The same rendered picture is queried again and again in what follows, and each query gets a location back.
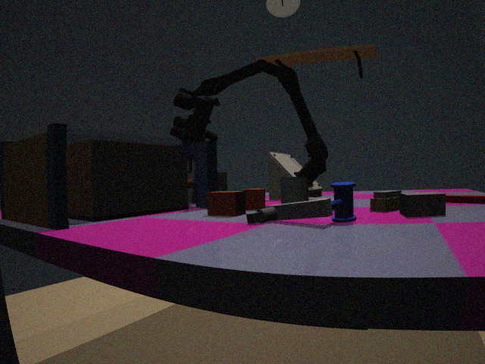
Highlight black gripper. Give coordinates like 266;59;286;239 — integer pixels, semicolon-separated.
170;112;217;142

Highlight red flat bar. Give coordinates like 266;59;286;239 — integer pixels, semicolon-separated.
446;195;485;204

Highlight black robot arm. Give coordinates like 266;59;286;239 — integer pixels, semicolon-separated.
174;59;328;187

